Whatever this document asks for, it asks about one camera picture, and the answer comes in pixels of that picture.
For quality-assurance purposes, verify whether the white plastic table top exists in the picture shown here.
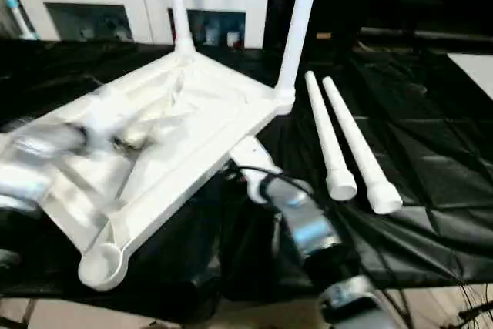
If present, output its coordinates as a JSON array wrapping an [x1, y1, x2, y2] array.
[[0, 50, 297, 293]]

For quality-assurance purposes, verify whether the white plastic table leg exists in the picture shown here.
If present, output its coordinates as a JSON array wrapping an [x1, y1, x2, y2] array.
[[276, 0, 324, 92], [304, 71, 359, 202], [322, 76, 404, 216], [163, 0, 196, 60]]

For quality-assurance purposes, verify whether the black plastic mat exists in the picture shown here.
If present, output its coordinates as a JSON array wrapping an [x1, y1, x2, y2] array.
[[0, 36, 493, 322]]

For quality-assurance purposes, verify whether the white flat board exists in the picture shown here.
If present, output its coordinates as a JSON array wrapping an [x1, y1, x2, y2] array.
[[447, 52, 493, 99]]

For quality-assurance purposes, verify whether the teal white mop handle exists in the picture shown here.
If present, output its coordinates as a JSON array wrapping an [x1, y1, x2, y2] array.
[[0, 0, 35, 41]]

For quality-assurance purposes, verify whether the black metal rail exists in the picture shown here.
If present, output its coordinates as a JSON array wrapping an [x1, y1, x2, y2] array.
[[358, 27, 493, 43]]

